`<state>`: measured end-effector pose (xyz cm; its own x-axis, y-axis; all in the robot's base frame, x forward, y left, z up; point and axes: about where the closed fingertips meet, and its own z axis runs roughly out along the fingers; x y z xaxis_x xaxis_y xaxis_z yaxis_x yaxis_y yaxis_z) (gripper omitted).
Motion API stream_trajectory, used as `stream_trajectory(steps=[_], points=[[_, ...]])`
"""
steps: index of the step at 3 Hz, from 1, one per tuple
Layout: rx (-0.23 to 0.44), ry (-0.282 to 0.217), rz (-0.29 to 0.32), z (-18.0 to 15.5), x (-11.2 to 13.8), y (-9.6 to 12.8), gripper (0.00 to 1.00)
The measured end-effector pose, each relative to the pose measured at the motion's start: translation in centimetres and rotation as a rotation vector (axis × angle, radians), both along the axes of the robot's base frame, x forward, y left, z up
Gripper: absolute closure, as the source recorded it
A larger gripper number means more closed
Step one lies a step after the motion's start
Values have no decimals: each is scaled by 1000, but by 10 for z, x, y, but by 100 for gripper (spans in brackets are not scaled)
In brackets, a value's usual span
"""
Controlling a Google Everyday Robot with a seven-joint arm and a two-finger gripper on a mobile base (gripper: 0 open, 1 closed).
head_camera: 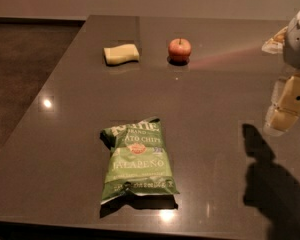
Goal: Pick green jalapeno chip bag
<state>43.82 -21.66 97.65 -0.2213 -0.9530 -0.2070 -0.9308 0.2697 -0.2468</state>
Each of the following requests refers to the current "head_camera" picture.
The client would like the red apple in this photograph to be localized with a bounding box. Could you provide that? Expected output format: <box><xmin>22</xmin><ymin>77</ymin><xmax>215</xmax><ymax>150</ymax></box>
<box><xmin>168</xmin><ymin>38</ymin><xmax>192</xmax><ymax>63</ymax></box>

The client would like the yellow sponge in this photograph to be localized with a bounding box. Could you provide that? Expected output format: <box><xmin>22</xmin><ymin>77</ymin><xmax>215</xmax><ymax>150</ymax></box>
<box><xmin>103</xmin><ymin>44</ymin><xmax>140</xmax><ymax>65</ymax></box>

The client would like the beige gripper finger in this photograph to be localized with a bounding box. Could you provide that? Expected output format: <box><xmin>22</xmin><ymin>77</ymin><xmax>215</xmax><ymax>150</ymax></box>
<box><xmin>264</xmin><ymin>72</ymin><xmax>300</xmax><ymax>134</ymax></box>
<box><xmin>261</xmin><ymin>26</ymin><xmax>288</xmax><ymax>54</ymax></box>

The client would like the green jalapeno chip bag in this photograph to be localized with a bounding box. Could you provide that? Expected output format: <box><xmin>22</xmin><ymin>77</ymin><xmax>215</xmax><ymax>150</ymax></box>
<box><xmin>100</xmin><ymin>117</ymin><xmax>178</xmax><ymax>204</ymax></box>

